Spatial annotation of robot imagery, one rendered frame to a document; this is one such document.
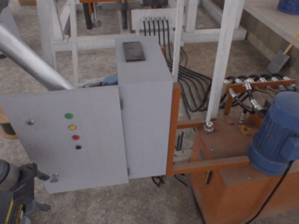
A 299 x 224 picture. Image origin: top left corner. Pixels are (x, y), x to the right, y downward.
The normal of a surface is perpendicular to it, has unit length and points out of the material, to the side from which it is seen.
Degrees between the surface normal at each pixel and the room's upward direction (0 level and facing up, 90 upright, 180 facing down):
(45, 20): 87
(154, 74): 0
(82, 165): 90
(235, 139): 0
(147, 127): 90
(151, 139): 90
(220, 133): 0
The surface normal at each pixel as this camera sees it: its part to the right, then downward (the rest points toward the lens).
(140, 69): 0.00, -0.75
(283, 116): -0.77, 0.42
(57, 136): 0.16, 0.65
